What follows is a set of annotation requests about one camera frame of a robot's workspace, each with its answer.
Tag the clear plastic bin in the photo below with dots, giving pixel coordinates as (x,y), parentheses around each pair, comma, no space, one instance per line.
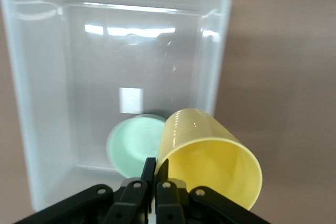
(39,77)

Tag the mint green bowl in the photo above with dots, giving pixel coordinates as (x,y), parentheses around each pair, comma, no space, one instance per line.
(134,142)

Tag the white label sticker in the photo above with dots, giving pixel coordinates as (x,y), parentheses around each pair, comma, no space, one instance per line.
(130,100)

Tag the yellow plastic cup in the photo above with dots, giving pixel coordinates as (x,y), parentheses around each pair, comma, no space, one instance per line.
(210,161)

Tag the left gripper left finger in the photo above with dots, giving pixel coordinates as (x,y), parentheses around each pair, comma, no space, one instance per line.
(123,203)

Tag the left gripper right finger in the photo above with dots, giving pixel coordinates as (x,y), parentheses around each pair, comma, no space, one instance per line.
(183,208)

